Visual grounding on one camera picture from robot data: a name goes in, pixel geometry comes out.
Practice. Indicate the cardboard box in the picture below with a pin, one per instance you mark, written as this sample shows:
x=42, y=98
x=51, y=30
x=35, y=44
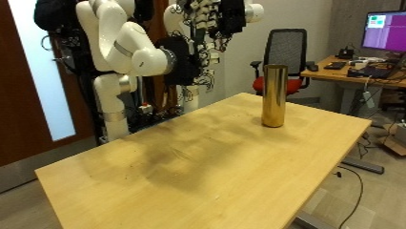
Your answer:
x=393, y=143

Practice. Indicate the wooden office desk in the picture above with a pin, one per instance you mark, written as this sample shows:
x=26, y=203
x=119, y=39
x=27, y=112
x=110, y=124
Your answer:
x=326, y=74

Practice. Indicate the brown door with frosted glass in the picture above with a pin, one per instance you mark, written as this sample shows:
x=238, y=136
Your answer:
x=22, y=111

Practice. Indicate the white power adapter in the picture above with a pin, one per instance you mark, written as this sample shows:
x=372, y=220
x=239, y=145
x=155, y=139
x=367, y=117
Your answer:
x=369, y=99

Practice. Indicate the white wall socket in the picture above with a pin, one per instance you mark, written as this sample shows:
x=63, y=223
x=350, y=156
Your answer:
x=210, y=83

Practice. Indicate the tall gold cylinder vase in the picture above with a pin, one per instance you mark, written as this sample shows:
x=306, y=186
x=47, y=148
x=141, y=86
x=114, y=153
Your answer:
x=275, y=95

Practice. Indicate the black keyboard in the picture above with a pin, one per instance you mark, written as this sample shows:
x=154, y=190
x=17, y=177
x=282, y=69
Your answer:
x=336, y=65

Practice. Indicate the computer monitor with purple screen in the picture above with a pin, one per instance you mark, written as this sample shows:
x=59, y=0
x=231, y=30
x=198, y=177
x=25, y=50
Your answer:
x=387, y=31

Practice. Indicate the black computer mouse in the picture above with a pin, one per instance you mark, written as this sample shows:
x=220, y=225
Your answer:
x=314, y=67

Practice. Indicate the dark laptop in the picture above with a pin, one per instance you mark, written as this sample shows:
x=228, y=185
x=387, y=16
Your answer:
x=381, y=71

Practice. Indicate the emergency stop button box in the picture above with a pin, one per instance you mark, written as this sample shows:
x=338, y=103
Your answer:
x=146, y=108

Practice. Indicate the black desk phone device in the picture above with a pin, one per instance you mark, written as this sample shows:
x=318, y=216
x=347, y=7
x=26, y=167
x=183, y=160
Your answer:
x=347, y=54

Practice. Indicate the black mesh chair, red seat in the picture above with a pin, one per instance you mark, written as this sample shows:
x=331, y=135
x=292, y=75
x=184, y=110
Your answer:
x=286, y=47

